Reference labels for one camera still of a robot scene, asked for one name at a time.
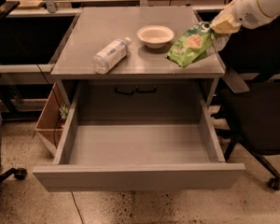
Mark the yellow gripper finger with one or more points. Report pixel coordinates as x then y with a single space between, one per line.
227 10
225 25

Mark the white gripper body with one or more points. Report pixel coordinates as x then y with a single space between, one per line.
246 10

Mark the green rice chip bag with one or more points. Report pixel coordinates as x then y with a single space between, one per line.
197 43

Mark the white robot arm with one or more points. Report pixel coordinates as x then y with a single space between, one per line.
270 7

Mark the grey drawer cabinet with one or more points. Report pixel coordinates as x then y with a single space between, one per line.
137 44

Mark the open grey top drawer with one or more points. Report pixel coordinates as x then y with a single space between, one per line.
150 137

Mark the white bowl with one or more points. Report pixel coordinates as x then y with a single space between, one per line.
155 36

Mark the black office chair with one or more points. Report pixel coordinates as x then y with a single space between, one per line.
254 115

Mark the clear plastic water bottle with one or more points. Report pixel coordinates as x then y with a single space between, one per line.
111 55

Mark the black chair wheel base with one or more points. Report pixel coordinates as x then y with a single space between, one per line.
19 174

